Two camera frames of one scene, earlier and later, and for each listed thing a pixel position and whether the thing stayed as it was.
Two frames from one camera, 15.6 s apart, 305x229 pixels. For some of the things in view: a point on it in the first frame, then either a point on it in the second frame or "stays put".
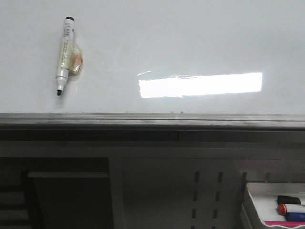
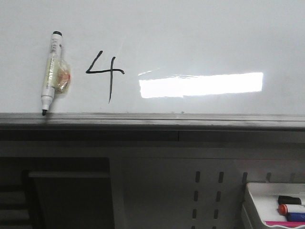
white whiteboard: x=155 y=57 stays put
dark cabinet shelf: x=55 y=192 stays put
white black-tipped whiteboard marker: x=70 y=58 → x=58 y=76
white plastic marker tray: x=264 y=196 stays put
